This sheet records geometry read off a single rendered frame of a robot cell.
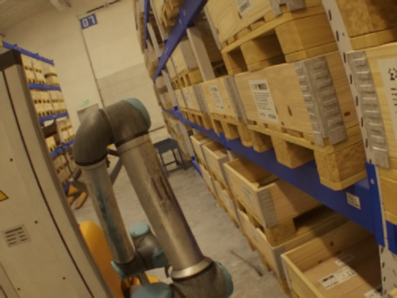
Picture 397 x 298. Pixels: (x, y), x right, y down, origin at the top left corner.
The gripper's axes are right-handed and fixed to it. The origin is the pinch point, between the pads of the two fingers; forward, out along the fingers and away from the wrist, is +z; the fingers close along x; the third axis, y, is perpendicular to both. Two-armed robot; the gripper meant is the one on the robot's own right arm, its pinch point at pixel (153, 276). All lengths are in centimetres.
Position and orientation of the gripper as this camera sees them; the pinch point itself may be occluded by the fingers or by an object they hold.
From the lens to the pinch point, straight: 176.5
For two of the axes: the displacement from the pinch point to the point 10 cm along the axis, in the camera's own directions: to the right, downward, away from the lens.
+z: 0.7, 8.6, 5.0
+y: 3.5, 4.5, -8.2
